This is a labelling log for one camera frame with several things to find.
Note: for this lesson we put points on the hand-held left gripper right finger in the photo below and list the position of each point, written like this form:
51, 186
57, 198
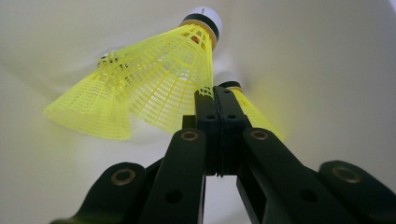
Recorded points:
232, 140

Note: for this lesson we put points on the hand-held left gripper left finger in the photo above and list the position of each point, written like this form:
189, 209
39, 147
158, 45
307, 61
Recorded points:
211, 140

